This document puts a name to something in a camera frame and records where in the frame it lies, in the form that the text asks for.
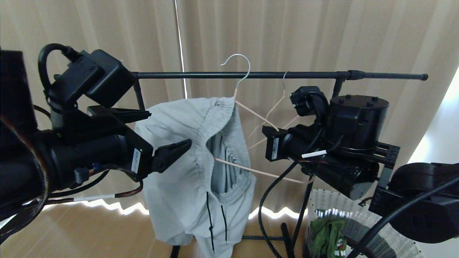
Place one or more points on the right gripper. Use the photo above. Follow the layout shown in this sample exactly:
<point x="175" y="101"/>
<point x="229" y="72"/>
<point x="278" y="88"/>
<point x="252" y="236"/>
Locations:
<point x="294" y="147"/>

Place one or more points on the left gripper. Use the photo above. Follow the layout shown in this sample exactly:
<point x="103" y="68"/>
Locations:
<point x="107" y="154"/>

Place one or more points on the pink clothes hanger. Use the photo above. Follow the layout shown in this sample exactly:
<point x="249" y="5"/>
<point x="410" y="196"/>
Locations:
<point x="258" y="172"/>
<point x="274" y="106"/>

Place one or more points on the pale grey shorts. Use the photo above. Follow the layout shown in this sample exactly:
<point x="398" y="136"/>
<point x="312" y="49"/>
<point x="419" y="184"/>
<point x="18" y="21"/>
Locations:
<point x="172" y="186"/>

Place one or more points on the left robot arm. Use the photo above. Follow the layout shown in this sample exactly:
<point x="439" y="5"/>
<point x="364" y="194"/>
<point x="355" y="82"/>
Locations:
<point x="18" y="161"/>

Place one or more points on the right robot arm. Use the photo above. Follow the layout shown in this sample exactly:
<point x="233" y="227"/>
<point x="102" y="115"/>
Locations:
<point x="358" y="122"/>

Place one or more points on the black clothes rack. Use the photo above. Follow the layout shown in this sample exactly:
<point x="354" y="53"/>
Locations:
<point x="287" y="75"/>

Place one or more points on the white laundry basket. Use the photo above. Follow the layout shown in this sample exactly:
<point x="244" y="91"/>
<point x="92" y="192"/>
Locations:
<point x="362" y="222"/>

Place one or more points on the green garment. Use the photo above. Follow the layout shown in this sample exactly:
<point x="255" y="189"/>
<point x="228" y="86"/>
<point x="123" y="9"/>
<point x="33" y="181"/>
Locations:
<point x="324" y="236"/>

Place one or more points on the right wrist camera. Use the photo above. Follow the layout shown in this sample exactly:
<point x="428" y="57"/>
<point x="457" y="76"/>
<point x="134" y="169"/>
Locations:
<point x="303" y="98"/>

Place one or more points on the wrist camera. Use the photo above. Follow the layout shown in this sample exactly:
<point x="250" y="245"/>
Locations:
<point x="303" y="98"/>
<point x="107" y="77"/>

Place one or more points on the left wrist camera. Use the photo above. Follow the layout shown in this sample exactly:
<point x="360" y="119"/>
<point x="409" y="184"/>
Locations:
<point x="107" y="77"/>

